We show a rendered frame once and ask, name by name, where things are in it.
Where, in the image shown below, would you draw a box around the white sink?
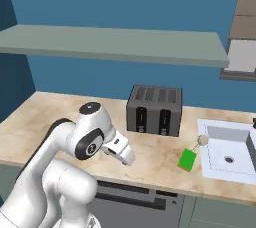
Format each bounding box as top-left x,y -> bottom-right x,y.
196,117 -> 256,187

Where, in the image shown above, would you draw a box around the grey-green cupboard door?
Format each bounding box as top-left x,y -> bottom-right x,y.
177,194 -> 256,228
0,163 -> 26,206

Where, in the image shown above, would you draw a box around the dark grey four-slot toaster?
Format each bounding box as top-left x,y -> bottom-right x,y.
125,84 -> 183,138

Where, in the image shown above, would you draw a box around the grey-green wall shelf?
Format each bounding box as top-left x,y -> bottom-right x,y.
0,23 -> 231,69

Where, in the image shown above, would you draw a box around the grey dishwasher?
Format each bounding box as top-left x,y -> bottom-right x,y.
87,179 -> 186,228

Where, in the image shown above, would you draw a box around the white window with dark sill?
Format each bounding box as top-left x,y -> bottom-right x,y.
219,38 -> 256,83

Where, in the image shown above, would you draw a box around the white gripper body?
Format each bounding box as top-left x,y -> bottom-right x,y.
114,142 -> 136,167

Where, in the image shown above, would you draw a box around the green sponge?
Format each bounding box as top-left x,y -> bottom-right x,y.
177,148 -> 197,173

